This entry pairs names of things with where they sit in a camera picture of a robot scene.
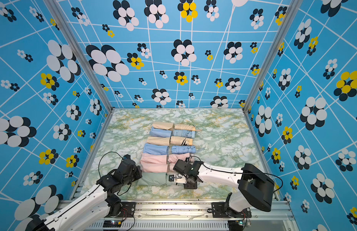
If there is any pink umbrella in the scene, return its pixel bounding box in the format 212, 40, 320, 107
168, 153, 191, 163
168, 163, 175, 172

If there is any blue umbrella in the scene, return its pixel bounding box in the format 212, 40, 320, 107
173, 130, 195, 139
171, 146, 196, 154

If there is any pink umbrella sleeve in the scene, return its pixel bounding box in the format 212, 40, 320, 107
140, 153, 167, 164
140, 162, 168, 173

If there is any beige umbrella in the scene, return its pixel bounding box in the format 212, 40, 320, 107
170, 136, 193, 146
174, 124, 201, 131

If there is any blue umbrella sleeve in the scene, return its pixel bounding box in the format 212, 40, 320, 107
150, 127, 172, 138
143, 143, 169, 156

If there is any beige umbrella sleeve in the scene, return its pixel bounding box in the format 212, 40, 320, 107
147, 136, 170, 146
152, 121, 174, 131

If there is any green umbrella sleeve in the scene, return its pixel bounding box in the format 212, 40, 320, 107
137, 172, 167, 186

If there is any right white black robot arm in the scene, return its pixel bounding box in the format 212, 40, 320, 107
168, 160, 275, 218

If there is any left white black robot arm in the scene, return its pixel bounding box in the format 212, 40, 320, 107
22, 160, 142, 231

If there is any left circuit board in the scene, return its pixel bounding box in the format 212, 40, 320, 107
102, 220, 122, 231

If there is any circuit board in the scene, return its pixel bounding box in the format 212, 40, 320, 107
102, 220, 122, 231
228, 220, 247, 231

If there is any right circuit board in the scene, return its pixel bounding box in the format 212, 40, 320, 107
228, 220, 247, 231

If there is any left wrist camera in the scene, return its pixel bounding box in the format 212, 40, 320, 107
116, 155, 136, 176

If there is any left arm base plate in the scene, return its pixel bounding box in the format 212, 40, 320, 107
108, 202, 137, 218

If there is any aluminium front rail frame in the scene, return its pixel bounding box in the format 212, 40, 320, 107
84, 200, 299, 231

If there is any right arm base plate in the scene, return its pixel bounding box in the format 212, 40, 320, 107
207, 202, 252, 219

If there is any left aluminium corner post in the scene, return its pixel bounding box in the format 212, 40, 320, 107
44, 1, 113, 113

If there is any aluminium corner post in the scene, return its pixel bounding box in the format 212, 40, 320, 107
244, 0, 303, 114
44, 1, 113, 113

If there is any right aluminium corner post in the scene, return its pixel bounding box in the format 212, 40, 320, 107
244, 0, 303, 114

